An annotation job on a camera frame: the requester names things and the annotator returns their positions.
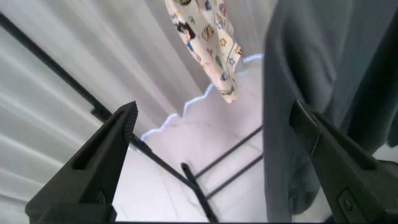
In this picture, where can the black clothes rack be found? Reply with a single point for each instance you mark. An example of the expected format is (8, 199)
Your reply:
(46, 62)

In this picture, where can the dark grey garment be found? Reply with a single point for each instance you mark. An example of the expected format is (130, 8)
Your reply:
(295, 77)

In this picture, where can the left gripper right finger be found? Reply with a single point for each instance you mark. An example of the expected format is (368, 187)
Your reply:
(335, 180)

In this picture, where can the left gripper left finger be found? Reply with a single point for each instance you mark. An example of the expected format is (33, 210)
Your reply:
(90, 174)

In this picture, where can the cream printed garment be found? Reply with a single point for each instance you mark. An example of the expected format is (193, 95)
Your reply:
(211, 46)

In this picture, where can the white curtain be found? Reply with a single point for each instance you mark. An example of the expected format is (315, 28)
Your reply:
(93, 46)

